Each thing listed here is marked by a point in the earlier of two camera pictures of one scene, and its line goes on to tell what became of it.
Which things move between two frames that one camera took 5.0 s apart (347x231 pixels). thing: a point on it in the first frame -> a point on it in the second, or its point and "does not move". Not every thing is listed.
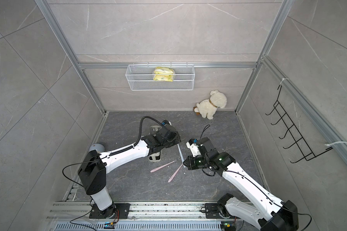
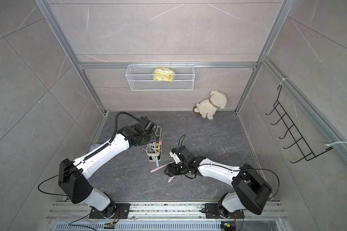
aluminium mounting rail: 134,210 does not move
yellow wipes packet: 163,73 does not move
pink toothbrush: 161,167 does not move
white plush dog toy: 206,107 does not move
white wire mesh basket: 160,77 does not move
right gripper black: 190,165 -> 169,167
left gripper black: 177,138 -> 153,134
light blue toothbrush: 181,155 -> 157,161
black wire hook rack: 308,155 does not move
